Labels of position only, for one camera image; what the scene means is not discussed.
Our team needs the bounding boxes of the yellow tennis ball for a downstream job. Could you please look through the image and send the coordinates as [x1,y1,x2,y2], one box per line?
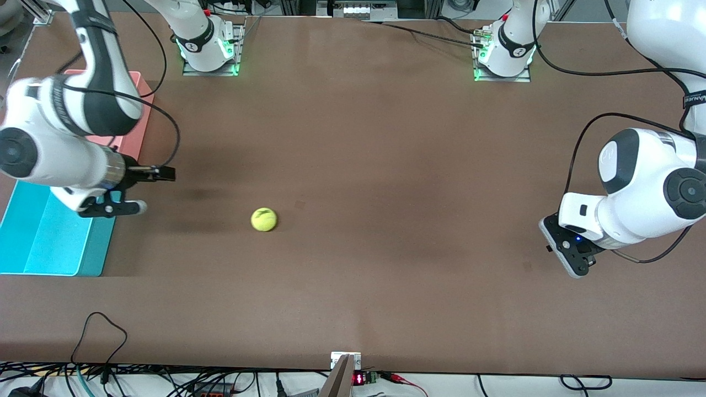
[251,207,278,232]

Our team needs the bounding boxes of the pink plastic bin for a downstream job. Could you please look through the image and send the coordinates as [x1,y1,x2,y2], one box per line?
[63,69,156,175]

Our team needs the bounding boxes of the blue plastic bin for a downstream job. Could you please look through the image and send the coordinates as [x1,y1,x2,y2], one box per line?
[0,181,120,277]

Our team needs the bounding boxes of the white vented device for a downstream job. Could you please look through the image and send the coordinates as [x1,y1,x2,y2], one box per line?
[330,0,399,18]

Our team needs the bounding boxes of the black flat loop cable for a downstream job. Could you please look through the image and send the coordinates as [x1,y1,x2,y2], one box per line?
[560,375,613,391]

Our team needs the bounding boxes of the thin black looped cable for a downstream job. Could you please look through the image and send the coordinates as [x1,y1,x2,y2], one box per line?
[71,312,129,367]

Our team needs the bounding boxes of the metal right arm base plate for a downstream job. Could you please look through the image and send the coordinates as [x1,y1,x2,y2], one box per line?
[182,22,245,77]

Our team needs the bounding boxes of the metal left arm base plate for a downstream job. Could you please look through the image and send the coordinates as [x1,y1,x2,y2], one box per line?
[472,28,533,83]

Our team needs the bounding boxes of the aluminium frame corner bracket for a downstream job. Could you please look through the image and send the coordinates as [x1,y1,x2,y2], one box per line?
[22,0,54,26]

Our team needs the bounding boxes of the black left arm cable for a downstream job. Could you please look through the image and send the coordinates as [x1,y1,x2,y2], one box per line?
[532,0,706,264]

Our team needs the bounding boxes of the red clip wire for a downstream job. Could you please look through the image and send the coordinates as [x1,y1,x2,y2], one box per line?
[381,372,428,397]

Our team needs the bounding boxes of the black cable to arm base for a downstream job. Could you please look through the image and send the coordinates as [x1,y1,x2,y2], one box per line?
[359,19,487,47]

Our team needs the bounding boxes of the grey camera pole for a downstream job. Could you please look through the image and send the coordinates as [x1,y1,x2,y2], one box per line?
[319,355,355,397]

